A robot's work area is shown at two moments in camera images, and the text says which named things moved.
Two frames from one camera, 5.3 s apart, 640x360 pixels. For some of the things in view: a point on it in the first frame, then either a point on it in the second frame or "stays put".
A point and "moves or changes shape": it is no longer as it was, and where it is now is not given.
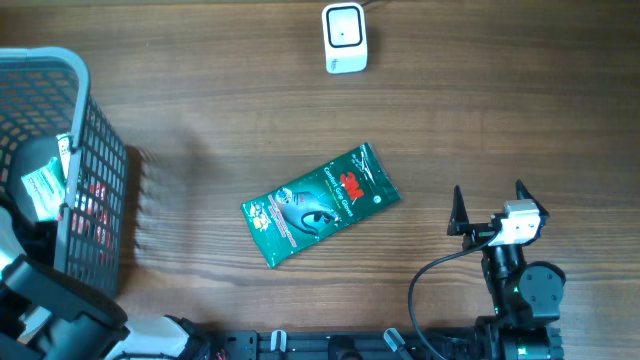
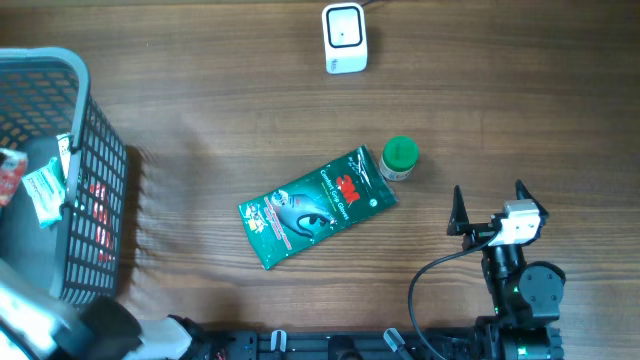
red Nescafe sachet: (91, 220) moves or changes shape
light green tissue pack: (47, 189) stays put
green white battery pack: (64, 144) stays put
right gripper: (479, 233) stays put
